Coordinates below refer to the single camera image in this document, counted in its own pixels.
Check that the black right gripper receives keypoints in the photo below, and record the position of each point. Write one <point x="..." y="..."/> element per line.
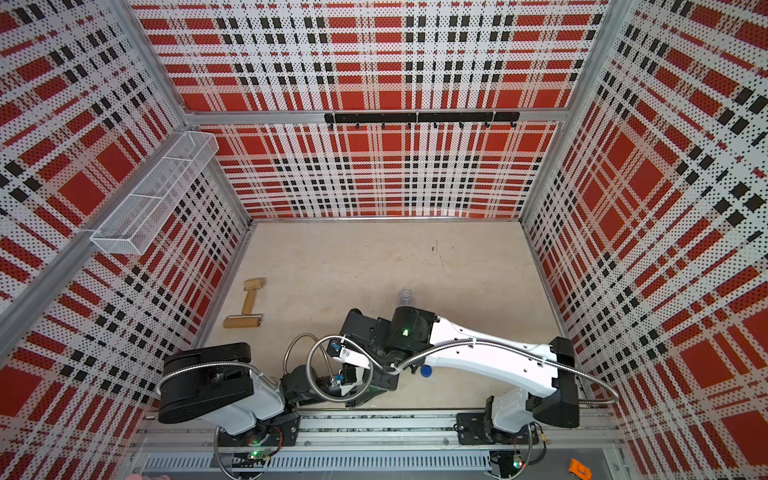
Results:
<point x="389" y="382"/>

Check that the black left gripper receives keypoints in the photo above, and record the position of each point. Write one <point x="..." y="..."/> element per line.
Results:
<point x="365" y="397"/>

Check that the clear small water bottle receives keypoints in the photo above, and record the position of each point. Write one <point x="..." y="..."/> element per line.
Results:
<point x="405" y="297"/>

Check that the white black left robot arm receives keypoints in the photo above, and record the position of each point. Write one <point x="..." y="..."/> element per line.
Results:
<point x="220" y="385"/>

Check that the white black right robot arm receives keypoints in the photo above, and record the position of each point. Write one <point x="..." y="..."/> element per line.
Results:
<point x="412" y="330"/>

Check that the wooden double roller tool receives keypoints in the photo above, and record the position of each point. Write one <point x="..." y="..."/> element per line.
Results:
<point x="247" y="318"/>

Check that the orange tool on floor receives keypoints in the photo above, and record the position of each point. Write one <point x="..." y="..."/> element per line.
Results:
<point x="579" y="470"/>

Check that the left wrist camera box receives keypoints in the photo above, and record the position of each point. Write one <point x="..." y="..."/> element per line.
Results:
<point x="348" y="379"/>

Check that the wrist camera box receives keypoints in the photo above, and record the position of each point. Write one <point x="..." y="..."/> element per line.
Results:
<point x="341" y="352"/>
<point x="348" y="379"/>

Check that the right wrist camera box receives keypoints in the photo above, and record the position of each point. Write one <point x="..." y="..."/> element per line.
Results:
<point x="341" y="352"/>

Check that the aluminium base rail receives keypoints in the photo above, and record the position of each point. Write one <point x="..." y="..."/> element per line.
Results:
<point x="364" y="440"/>

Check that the black wall hook rail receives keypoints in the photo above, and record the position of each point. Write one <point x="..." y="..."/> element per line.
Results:
<point x="483" y="117"/>

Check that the white wire mesh shelf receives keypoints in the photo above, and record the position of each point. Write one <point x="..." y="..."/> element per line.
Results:
<point x="135" y="223"/>

